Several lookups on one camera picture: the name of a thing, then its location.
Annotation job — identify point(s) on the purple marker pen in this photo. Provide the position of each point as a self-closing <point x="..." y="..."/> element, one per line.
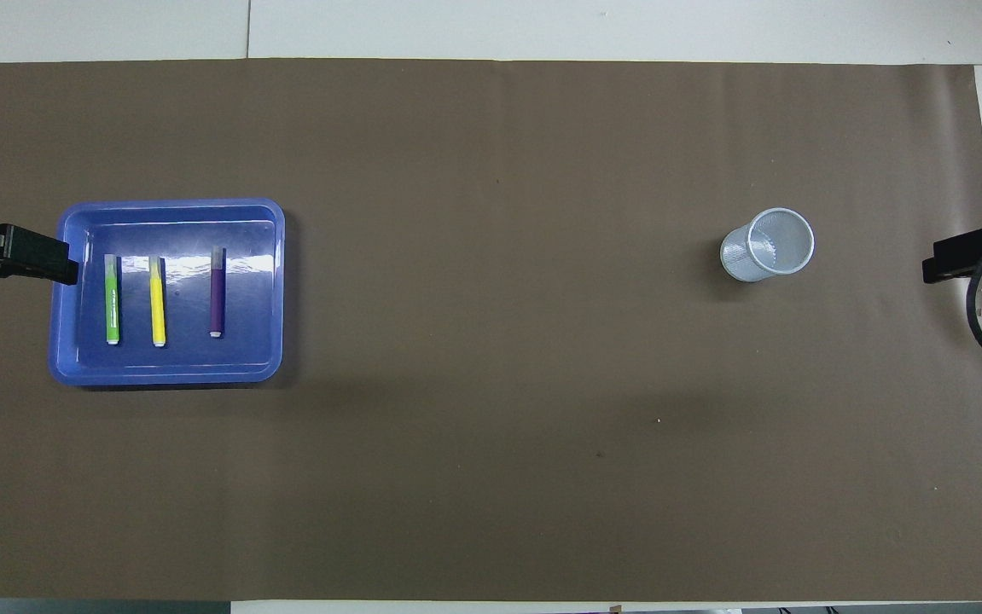
<point x="217" y="298"/>

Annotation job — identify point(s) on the silver mesh pen cup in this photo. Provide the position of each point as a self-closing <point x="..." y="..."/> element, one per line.
<point x="742" y="260"/>

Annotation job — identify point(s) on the blue plastic tray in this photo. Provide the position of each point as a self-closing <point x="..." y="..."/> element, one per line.
<point x="192" y="358"/>

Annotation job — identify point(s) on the brown paper table mat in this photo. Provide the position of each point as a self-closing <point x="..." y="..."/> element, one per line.
<point x="490" y="426"/>

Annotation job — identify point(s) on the yellow marker pen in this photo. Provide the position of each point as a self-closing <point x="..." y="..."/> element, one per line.
<point x="158" y="307"/>

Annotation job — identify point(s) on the green marker pen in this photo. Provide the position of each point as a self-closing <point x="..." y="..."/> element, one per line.
<point x="113" y="307"/>

